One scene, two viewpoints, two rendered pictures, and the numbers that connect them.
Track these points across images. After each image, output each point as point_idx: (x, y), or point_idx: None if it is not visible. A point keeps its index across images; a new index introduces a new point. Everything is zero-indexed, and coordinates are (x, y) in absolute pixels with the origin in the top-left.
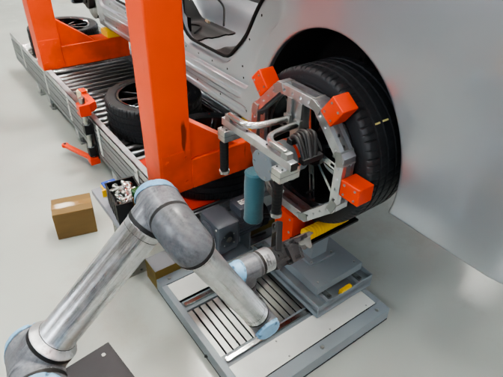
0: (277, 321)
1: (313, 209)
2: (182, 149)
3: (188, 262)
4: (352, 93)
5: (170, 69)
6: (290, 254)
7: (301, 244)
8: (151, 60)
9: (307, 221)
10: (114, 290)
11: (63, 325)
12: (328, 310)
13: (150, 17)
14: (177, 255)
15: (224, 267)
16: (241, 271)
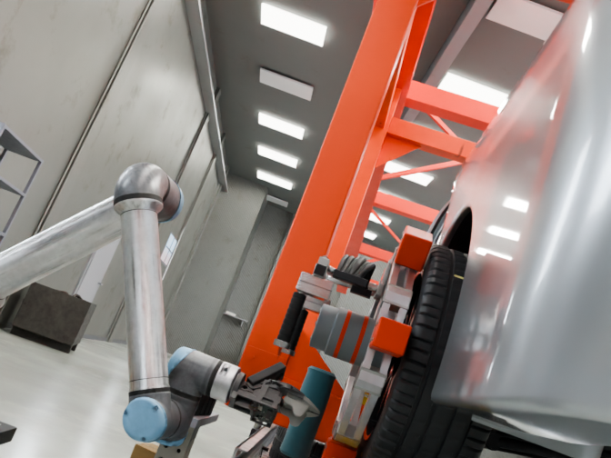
0: (160, 410)
1: (347, 402)
2: (276, 352)
3: (118, 189)
4: (444, 249)
5: (305, 253)
6: (259, 391)
7: (287, 400)
8: (291, 234)
9: (336, 432)
10: (60, 240)
11: (4, 252)
12: None
13: (308, 199)
14: (117, 182)
15: (148, 240)
16: (183, 350)
